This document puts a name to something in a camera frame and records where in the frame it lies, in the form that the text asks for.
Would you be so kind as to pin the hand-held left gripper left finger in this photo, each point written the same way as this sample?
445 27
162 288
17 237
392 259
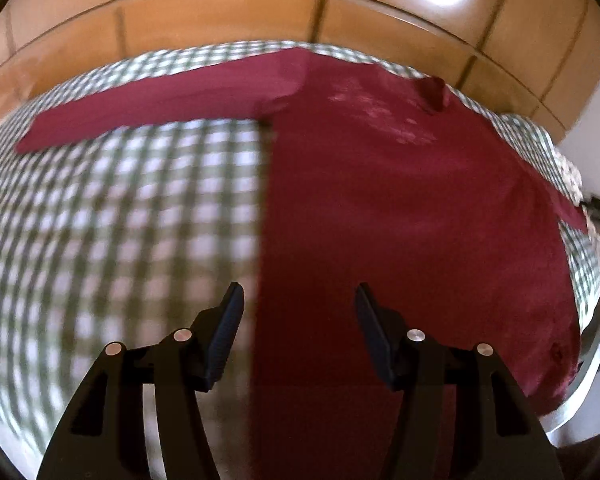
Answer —
226 332

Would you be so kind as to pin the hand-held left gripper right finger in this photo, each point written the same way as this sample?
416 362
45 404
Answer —
373 332

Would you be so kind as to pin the dark red long-sleeve shirt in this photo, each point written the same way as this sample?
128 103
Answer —
380 210

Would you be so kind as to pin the green white checkered bed sheet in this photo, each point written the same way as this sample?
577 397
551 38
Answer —
105 210

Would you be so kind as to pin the white bed base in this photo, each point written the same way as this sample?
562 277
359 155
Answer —
592 355

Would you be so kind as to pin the patterned white cloth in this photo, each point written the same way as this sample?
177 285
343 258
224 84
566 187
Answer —
566 170

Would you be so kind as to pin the wooden wardrobe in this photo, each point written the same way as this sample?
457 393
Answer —
230 15

